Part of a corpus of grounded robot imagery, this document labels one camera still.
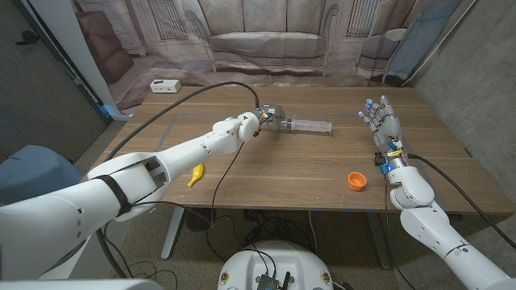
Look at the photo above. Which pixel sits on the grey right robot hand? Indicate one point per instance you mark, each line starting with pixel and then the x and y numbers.
pixel 390 129

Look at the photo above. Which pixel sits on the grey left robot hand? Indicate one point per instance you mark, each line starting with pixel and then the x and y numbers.
pixel 273 117

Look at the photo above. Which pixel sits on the large clear plastic syringe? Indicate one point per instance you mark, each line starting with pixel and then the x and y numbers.
pixel 314 126

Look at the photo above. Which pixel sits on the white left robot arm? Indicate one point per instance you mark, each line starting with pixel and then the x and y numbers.
pixel 121 177

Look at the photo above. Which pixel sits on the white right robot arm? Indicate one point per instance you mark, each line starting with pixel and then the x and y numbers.
pixel 443 241

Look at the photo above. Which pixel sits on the small orange cup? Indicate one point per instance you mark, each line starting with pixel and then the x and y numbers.
pixel 356 181

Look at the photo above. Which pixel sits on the yellow toy banana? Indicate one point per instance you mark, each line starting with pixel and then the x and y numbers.
pixel 197 173

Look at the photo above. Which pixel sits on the printed sofa room backdrop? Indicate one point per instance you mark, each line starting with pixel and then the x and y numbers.
pixel 266 40

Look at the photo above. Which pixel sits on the white power outlet box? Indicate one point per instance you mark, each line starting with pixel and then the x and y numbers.
pixel 165 85

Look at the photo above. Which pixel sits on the grey table leg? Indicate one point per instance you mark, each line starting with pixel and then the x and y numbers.
pixel 379 241

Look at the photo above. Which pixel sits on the black round ribbed disc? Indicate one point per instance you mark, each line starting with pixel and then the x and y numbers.
pixel 197 223

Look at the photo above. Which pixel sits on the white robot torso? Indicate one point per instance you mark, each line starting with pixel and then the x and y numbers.
pixel 250 262

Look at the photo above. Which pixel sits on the white table leg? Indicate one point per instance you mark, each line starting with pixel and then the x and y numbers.
pixel 174 233

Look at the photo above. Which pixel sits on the white upright panel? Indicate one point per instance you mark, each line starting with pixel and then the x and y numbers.
pixel 68 40

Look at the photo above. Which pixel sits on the blue padded chair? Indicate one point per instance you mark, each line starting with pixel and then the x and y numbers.
pixel 36 169

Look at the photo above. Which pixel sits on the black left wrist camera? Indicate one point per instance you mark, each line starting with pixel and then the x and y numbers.
pixel 255 133

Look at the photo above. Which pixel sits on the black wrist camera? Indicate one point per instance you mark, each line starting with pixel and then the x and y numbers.
pixel 255 133
pixel 379 159

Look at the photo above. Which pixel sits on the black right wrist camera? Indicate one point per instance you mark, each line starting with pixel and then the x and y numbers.
pixel 379 159

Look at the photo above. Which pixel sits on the white flat base plate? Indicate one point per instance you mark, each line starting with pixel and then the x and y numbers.
pixel 88 262

